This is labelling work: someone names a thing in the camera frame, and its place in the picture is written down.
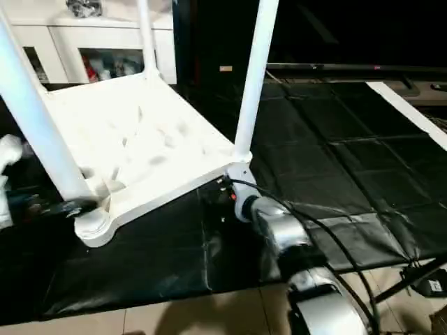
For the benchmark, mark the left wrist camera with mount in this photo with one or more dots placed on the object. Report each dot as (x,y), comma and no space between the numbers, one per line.
(8,174)

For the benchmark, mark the black metal frame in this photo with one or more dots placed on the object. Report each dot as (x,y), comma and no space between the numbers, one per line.
(412,279)

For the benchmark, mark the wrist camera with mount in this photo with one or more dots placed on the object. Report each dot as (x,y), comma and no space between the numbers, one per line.
(243,174)
(8,174)

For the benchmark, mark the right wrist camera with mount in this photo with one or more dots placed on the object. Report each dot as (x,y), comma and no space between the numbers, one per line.
(243,174)

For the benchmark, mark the small gold label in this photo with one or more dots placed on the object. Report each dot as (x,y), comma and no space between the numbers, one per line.
(225,69)

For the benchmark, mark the white plastic table top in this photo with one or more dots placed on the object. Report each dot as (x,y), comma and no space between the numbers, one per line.
(154,139)

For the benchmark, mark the white cabinet with glass doors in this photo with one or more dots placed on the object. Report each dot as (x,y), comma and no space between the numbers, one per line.
(105,38)

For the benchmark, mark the white board strip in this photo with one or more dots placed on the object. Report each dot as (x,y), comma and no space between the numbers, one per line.
(408,112)

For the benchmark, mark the black flat bar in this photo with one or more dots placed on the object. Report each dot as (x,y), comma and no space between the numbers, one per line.
(363,68)

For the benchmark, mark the black bundle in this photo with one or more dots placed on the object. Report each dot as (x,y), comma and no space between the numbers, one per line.
(84,8)

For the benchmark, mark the black work mat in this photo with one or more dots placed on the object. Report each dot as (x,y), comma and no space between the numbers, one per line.
(335,153)

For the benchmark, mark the red bottle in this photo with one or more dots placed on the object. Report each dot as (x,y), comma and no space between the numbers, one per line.
(91,71)

